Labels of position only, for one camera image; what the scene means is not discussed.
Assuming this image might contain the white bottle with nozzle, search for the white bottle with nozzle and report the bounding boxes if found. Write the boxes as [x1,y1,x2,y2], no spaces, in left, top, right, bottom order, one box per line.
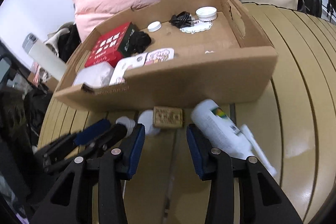
[190,99,278,177]

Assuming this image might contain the tan rectangular block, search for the tan rectangular block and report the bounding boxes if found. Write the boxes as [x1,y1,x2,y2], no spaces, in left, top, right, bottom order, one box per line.
[153,106,184,129]

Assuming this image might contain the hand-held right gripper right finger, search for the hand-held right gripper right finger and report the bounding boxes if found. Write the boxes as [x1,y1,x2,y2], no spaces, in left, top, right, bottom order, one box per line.
[186,124,302,224]

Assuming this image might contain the white thermos bottle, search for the white thermos bottle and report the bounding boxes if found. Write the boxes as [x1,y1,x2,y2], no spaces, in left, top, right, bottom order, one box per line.
[22,33,68,81]

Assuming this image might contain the beige clothes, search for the beige clothes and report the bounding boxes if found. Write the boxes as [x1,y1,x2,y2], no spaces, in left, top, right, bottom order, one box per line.
[43,22,76,59]

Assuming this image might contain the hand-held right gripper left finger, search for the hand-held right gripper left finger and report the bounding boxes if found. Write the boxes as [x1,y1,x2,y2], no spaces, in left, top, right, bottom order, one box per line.
[30,123,146,224]

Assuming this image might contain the small white bottle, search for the small white bottle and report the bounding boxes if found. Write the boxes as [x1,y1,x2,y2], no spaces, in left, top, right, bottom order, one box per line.
[115,110,161,137]

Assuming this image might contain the black garment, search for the black garment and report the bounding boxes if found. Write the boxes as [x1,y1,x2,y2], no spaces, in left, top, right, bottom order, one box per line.
[57,25,81,63]

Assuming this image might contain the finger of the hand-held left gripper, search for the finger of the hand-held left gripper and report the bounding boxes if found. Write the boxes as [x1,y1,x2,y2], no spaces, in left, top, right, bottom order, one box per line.
[47,124,130,174]
[39,119,112,159]

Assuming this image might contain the cardboard box with clothes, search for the cardboard box with clothes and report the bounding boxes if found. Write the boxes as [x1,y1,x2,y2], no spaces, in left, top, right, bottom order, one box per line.
[26,64,59,94]

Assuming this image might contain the large white screw cap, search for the large white screw cap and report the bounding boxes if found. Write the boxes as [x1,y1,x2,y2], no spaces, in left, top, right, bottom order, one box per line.
[195,7,218,22]

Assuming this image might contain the black cable bundle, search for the black cable bundle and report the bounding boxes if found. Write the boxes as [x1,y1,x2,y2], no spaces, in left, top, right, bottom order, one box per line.
[169,11,195,28]

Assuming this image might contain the small white cap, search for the small white cap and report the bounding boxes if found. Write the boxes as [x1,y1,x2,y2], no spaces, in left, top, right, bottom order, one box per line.
[147,21,162,33]

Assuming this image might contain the shallow cardboard tray box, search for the shallow cardboard tray box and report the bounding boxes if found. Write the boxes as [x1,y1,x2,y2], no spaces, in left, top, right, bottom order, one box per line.
[54,0,279,112]

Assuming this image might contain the pink white sticker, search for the pink white sticker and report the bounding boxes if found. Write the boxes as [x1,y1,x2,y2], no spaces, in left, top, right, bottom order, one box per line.
[180,21,213,35]
[146,48,175,65]

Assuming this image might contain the pink patterned card wallet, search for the pink patterned card wallet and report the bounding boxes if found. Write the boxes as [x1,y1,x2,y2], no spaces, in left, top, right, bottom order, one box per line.
[109,53,148,86]

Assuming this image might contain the red box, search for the red box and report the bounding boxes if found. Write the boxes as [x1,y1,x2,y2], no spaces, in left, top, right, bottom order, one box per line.
[84,21,137,68]

